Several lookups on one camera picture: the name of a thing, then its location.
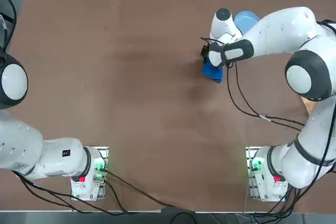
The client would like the blue cloth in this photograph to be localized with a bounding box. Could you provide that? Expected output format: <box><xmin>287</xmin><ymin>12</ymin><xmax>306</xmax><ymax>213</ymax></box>
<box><xmin>202</xmin><ymin>60</ymin><xmax>224</xmax><ymax>84</ymax></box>

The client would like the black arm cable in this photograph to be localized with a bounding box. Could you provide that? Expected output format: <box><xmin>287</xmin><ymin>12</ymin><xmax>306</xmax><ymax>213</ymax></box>
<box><xmin>10</xmin><ymin>170</ymin><xmax>76</xmax><ymax>199</ymax></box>
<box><xmin>0</xmin><ymin>0</ymin><xmax>18</xmax><ymax>53</ymax></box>
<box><xmin>226</xmin><ymin>61</ymin><xmax>308</xmax><ymax>127</ymax></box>
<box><xmin>233</xmin><ymin>61</ymin><xmax>305</xmax><ymax>132</ymax></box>

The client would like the black base cable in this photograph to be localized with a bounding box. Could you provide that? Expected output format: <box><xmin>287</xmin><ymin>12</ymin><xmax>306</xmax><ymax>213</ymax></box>
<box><xmin>101</xmin><ymin>168</ymin><xmax>197</xmax><ymax>213</ymax></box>

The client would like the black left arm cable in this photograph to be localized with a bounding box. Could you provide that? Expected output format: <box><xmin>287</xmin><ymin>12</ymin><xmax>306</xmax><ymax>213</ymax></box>
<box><xmin>10</xmin><ymin>170</ymin><xmax>76</xmax><ymax>199</ymax></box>
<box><xmin>0</xmin><ymin>0</ymin><xmax>18</xmax><ymax>53</ymax></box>

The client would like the light blue plastic plate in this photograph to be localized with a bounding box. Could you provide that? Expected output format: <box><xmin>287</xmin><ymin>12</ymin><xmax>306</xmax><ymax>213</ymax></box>
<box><xmin>234</xmin><ymin>10</ymin><xmax>260</xmax><ymax>36</ymax></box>

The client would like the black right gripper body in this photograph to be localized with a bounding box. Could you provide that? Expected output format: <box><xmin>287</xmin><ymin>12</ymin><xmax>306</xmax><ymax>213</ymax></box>
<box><xmin>200</xmin><ymin>42</ymin><xmax>211</xmax><ymax>63</ymax></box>

